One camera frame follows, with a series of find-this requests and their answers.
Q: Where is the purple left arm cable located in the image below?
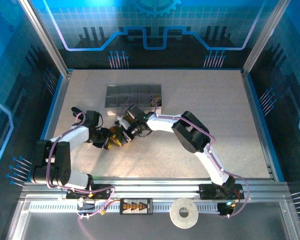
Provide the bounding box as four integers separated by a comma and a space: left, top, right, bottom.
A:
46, 111, 115, 220

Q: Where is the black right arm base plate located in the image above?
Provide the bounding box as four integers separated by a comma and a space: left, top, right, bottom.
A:
198, 183, 245, 200

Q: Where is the slotted grey cable duct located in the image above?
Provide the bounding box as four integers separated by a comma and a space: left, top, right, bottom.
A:
27, 201, 222, 214

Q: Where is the green orange striped sock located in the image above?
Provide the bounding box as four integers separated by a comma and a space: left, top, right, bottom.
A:
108, 112, 131, 149

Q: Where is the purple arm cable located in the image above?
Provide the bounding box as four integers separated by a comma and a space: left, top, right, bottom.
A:
117, 94, 251, 220
46, 111, 115, 220

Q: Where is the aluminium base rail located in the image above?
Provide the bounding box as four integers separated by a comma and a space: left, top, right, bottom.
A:
21, 176, 291, 200

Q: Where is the grey divided organizer box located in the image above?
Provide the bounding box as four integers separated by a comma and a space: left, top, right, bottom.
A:
104, 84, 163, 116

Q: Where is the aluminium frame post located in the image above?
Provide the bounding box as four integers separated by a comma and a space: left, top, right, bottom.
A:
18, 0, 73, 77
241, 0, 291, 76

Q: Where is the beige brown argyle sock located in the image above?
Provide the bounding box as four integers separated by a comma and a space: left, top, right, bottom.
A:
149, 94, 162, 107

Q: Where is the black white connector block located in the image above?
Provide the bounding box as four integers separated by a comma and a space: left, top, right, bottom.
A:
76, 199, 96, 211

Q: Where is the black power distribution board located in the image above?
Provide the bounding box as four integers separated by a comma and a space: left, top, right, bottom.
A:
119, 198, 153, 215

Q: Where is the white tape roll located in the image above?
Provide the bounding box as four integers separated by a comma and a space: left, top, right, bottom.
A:
169, 197, 200, 230

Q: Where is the aluminium table side rail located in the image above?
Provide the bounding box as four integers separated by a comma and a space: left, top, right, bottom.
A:
241, 70, 276, 180
31, 69, 73, 181

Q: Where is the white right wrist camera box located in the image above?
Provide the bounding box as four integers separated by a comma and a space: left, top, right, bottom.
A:
115, 115, 131, 131

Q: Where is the black controller board with LED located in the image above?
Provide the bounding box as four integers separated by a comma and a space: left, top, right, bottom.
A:
218, 201, 235, 216

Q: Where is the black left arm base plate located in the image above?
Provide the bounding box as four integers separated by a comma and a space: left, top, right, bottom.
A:
66, 183, 113, 200

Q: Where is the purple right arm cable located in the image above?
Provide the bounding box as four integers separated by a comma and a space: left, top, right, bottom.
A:
117, 94, 251, 220

